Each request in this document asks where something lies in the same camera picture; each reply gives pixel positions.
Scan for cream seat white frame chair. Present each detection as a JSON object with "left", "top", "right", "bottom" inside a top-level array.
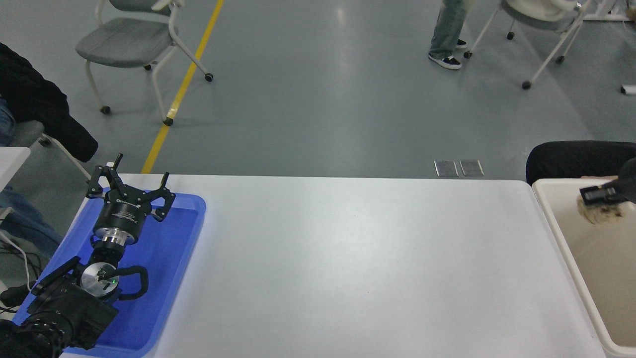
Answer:
[{"left": 463, "top": 0, "right": 597, "bottom": 90}]

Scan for small white side table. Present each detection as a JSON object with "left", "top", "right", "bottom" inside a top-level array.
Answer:
[{"left": 0, "top": 147, "right": 31, "bottom": 193}]

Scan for grey seat white frame chair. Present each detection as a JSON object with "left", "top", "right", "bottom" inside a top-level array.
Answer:
[{"left": 75, "top": 0, "right": 215, "bottom": 127}]

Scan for large pale plastic bin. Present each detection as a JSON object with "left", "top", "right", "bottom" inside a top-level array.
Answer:
[{"left": 532, "top": 178, "right": 636, "bottom": 358}]

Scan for seated person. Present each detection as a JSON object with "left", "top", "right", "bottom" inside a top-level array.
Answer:
[{"left": 0, "top": 42, "right": 99, "bottom": 259}]

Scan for blue plastic tray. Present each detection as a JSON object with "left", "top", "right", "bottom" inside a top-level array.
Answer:
[{"left": 11, "top": 189, "right": 207, "bottom": 358}]

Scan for walking person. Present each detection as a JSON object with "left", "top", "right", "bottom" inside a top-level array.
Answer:
[{"left": 428, "top": 0, "right": 469, "bottom": 70}]

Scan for cables on floor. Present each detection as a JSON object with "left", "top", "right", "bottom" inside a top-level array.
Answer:
[{"left": 0, "top": 230, "right": 43, "bottom": 315}]

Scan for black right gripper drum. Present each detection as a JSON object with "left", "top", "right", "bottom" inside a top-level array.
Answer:
[{"left": 615, "top": 158, "right": 636, "bottom": 204}]

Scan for person behind bin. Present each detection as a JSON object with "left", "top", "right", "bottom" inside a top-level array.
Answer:
[{"left": 525, "top": 141, "right": 636, "bottom": 186}]

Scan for grey chair under person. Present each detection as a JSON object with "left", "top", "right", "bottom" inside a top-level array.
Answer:
[{"left": 9, "top": 120, "right": 93, "bottom": 180}]

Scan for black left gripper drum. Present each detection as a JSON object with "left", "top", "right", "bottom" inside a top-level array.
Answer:
[{"left": 93, "top": 190, "right": 156, "bottom": 239}]

